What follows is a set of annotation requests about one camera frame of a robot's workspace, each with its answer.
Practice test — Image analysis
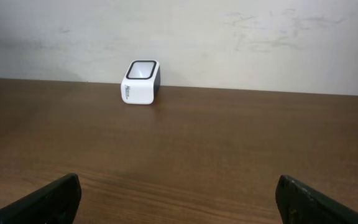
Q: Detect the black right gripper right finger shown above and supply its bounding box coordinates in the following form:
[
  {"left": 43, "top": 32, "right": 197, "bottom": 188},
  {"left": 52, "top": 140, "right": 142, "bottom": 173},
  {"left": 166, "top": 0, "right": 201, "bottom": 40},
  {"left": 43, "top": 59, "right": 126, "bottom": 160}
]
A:
[{"left": 275, "top": 175, "right": 358, "bottom": 224}]

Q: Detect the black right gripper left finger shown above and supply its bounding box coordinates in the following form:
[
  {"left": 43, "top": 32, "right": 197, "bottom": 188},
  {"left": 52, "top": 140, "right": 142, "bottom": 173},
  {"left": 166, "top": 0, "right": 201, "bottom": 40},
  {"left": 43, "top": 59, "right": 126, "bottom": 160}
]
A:
[{"left": 0, "top": 173, "right": 81, "bottom": 224}]

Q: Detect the white barcode scanner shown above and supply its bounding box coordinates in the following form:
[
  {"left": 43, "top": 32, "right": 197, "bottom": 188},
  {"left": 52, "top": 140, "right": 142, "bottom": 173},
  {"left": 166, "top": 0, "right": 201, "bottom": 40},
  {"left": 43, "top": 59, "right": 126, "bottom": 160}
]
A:
[{"left": 121, "top": 60, "right": 161, "bottom": 105}]

